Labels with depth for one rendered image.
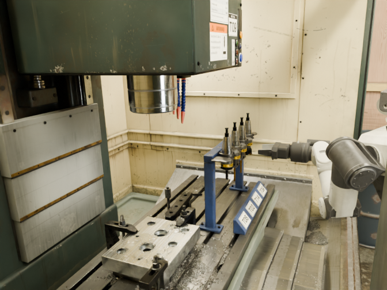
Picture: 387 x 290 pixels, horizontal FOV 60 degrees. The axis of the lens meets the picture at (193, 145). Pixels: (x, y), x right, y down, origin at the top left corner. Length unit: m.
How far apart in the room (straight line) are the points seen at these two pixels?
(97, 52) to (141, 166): 1.52
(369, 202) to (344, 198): 1.85
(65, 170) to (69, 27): 0.59
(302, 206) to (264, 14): 1.08
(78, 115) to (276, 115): 1.11
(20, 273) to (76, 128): 0.58
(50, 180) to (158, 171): 1.15
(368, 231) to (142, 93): 2.52
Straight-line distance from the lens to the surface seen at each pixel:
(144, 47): 0.96
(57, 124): 1.38
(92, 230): 1.68
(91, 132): 1.53
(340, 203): 1.25
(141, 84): 1.03
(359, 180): 1.11
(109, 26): 1.02
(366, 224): 3.16
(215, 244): 1.36
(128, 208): 2.42
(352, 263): 1.53
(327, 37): 1.95
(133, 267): 1.13
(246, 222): 1.45
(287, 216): 1.93
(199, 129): 2.17
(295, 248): 1.70
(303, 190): 2.06
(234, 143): 1.44
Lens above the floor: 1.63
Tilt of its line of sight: 16 degrees down
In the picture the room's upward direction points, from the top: 2 degrees counter-clockwise
